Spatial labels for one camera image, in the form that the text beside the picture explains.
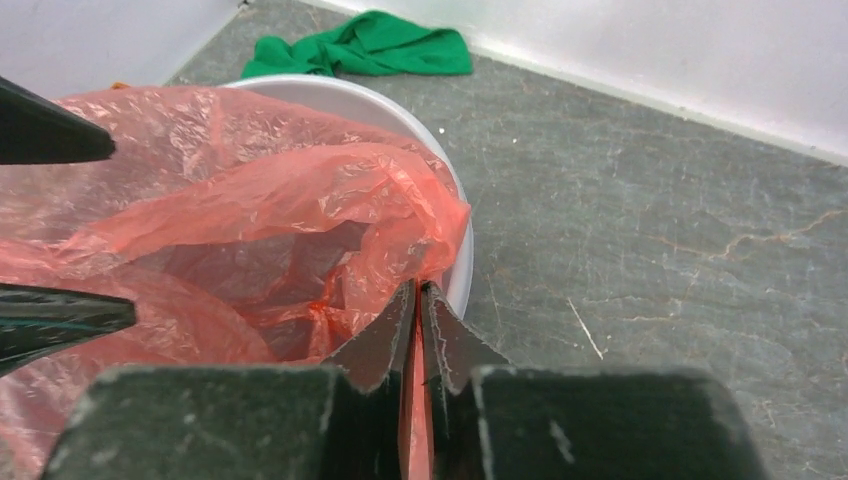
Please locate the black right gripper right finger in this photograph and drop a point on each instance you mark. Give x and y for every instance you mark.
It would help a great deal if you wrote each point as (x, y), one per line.
(494, 420)

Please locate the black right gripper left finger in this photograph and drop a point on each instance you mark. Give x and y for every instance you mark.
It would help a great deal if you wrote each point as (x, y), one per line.
(344, 418)

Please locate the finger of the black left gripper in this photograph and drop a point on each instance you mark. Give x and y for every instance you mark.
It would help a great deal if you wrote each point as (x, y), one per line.
(39, 321)
(36, 131)

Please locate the red plastic trash bag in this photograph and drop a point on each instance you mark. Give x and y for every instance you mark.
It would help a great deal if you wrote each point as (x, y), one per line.
(246, 229)

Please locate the grey plastic trash bin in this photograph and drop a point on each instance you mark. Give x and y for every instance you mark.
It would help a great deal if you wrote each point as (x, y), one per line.
(361, 104)

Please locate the green crumpled cloth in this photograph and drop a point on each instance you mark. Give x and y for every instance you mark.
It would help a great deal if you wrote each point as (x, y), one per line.
(374, 43)

